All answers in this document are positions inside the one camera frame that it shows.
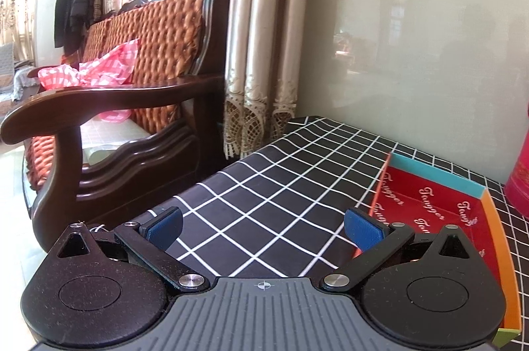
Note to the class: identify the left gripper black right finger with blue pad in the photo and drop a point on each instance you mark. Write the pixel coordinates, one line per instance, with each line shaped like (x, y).
(377, 243)

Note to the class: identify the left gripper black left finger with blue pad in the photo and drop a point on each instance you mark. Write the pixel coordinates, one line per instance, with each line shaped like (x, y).
(148, 243)

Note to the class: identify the red paper tray box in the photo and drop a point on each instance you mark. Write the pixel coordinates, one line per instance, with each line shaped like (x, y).
(428, 198)

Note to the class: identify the black white grid tablecloth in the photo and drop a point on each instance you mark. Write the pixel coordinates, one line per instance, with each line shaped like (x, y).
(279, 212)

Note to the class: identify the white seat cushion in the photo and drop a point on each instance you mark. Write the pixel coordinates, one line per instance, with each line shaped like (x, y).
(101, 138)

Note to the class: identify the red thermos jug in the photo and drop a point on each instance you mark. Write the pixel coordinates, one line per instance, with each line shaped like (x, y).
(517, 186)

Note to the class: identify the pink checkered plastic bag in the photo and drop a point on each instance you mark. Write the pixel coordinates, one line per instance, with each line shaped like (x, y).
(112, 70)

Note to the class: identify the beige lace curtain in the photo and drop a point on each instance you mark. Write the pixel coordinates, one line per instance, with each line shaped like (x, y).
(262, 72)

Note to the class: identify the orange woven sofa back cushion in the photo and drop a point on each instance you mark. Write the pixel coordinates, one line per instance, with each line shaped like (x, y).
(169, 39)

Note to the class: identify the dark wooden sofa frame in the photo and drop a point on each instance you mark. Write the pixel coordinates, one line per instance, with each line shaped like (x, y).
(139, 174)

